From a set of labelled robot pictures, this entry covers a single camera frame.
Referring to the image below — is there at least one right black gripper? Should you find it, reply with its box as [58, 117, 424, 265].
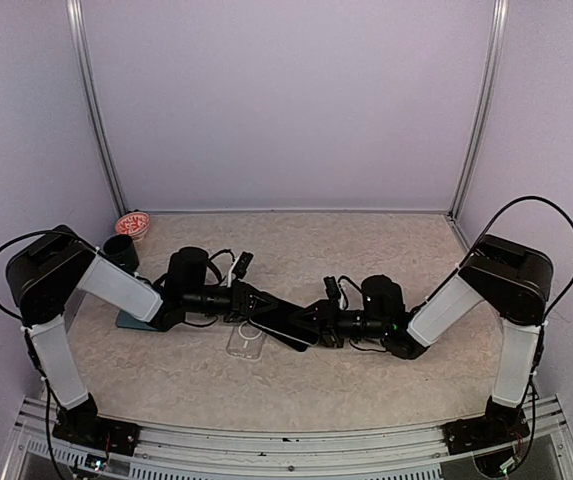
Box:
[290, 297, 389, 347]

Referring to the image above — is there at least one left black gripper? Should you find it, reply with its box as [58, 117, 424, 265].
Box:
[184, 279, 279, 323]

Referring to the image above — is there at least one black phone with silver edge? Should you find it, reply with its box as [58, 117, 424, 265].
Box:
[250, 300, 311, 337]

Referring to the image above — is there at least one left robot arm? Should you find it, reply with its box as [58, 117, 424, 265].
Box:
[5, 225, 288, 445]

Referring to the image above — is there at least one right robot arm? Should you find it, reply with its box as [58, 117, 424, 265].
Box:
[288, 234, 554, 444]

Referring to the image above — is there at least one clear magsafe phone case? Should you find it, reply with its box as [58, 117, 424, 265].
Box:
[226, 321, 266, 360]

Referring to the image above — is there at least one teal green phone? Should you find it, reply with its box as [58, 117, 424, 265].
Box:
[115, 310, 162, 332]

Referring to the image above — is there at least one red white patterned bowl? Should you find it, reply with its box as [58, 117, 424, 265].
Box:
[115, 211, 151, 243]

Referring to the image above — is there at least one black cup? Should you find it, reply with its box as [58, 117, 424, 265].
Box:
[102, 234, 140, 272]

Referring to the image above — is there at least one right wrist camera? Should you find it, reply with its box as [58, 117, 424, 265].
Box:
[323, 276, 342, 304]

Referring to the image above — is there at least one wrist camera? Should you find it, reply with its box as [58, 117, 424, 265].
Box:
[323, 276, 342, 304]
[230, 251, 254, 279]

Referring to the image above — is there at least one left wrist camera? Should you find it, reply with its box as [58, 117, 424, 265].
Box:
[230, 251, 254, 279]

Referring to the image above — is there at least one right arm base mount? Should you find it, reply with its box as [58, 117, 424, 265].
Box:
[441, 416, 530, 455]

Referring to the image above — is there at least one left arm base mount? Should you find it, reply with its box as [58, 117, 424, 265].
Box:
[52, 417, 141, 457]

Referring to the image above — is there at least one front aluminium rail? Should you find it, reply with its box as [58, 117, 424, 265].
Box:
[0, 396, 573, 479]

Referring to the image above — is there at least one left aluminium frame post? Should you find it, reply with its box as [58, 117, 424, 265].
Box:
[66, 0, 129, 216]

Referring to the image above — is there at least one aluminium frame post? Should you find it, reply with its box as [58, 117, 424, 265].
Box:
[448, 0, 509, 223]
[66, 0, 129, 216]

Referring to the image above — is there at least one right aluminium frame post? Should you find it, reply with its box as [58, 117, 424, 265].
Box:
[448, 0, 509, 223]

